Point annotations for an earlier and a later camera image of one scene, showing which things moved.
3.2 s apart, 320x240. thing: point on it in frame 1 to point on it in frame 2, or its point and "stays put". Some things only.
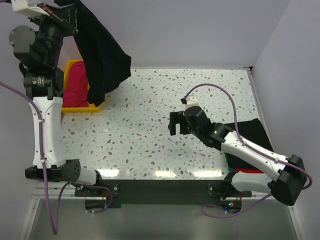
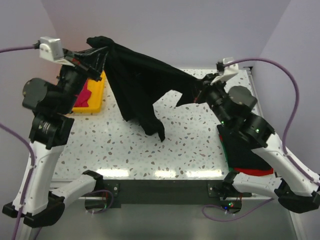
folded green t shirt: x=230 y=169 stays put
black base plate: x=159 y=192 stays put
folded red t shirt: x=248 y=170 stays put
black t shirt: x=108 y=61 to x=137 y=81
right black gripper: x=180 y=122 to x=203 y=88
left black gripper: x=60 y=19 to x=88 y=69
